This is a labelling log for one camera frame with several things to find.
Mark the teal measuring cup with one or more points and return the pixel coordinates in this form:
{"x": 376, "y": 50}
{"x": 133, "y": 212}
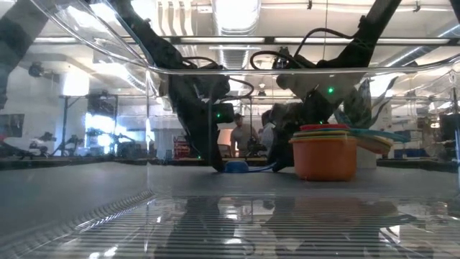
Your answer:
{"x": 381, "y": 135}

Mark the black aluminium table frame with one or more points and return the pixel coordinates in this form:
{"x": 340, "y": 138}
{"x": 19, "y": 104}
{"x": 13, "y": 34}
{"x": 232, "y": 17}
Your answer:
{"x": 72, "y": 162}

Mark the blue measuring cup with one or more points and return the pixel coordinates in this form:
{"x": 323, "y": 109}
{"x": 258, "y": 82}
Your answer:
{"x": 236, "y": 167}

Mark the yellow measuring cup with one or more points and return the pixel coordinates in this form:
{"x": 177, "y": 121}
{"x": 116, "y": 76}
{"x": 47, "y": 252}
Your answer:
{"x": 373, "y": 144}

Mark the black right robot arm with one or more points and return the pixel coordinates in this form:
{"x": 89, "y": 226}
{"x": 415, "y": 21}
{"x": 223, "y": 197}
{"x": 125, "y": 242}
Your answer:
{"x": 363, "y": 43}

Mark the silver ceiling duct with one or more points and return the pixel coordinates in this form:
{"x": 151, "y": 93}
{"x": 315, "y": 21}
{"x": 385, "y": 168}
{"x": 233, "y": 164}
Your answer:
{"x": 235, "y": 18}

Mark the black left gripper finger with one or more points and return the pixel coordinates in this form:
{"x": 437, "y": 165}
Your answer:
{"x": 205, "y": 144}

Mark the orange measuring cup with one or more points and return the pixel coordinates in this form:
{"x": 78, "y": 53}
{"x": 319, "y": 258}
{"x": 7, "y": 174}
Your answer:
{"x": 323, "y": 162}

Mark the clear plastic basket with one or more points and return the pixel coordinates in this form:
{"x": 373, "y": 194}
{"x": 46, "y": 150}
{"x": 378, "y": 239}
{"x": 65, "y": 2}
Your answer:
{"x": 230, "y": 234}

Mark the red measuring cup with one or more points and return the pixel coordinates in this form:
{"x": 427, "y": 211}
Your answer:
{"x": 323, "y": 127}

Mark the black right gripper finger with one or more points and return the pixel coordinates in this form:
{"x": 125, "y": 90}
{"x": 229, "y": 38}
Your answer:
{"x": 284, "y": 136}

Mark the grey table mat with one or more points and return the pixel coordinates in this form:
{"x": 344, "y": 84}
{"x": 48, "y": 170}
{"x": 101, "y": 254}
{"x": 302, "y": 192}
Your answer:
{"x": 108, "y": 180}

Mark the black diagonal frame strut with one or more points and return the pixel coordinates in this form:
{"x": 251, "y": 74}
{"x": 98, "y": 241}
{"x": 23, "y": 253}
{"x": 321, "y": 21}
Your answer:
{"x": 18, "y": 36}

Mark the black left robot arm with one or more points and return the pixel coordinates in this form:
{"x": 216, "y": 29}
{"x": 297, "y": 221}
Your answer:
{"x": 158, "y": 46}

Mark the person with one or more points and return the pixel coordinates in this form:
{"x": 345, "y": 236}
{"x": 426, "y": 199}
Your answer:
{"x": 242, "y": 136}
{"x": 267, "y": 135}

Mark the red shelf cart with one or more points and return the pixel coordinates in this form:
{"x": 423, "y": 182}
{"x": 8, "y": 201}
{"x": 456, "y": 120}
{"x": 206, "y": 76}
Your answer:
{"x": 181, "y": 147}

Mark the green measuring cup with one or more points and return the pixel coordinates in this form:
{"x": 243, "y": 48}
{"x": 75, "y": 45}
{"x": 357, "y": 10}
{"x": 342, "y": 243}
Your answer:
{"x": 316, "y": 132}

